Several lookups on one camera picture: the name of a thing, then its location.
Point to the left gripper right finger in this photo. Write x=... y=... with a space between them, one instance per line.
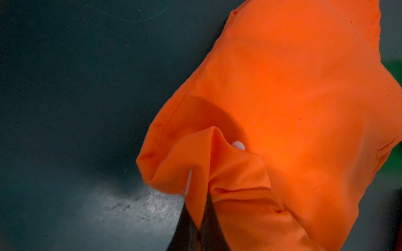
x=211 y=235

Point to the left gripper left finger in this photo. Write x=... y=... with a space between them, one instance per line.
x=185 y=236

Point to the orange shorts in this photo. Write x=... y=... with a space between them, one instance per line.
x=281 y=125

